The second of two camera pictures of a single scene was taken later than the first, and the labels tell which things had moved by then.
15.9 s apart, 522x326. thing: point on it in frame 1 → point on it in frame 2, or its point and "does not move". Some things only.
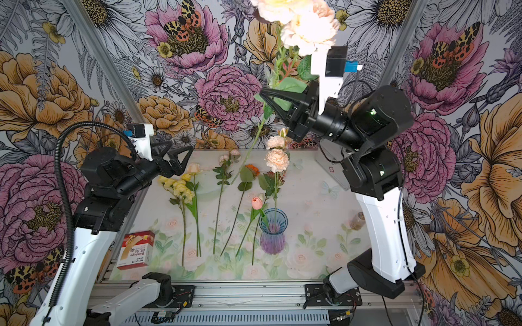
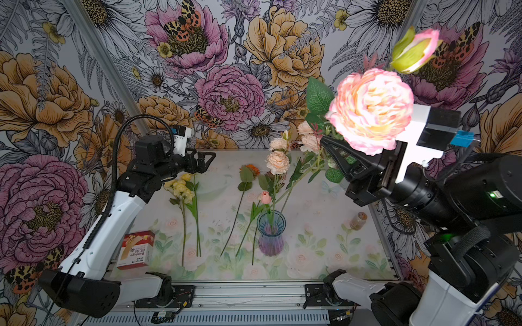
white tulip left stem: (194, 208) does not move
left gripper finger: (178, 166) → (202, 166)
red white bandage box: (136, 250) does not move
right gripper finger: (296, 96) → (373, 160)
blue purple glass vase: (272, 240) does not move
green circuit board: (162, 316) does not move
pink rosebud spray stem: (223, 172) → (372, 109)
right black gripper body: (334, 122) → (380, 180)
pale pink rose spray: (296, 30) → (311, 141)
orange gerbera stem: (247, 174) does not move
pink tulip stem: (257, 208) → (266, 199)
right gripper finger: (285, 117) → (351, 166)
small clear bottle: (357, 221) does not move
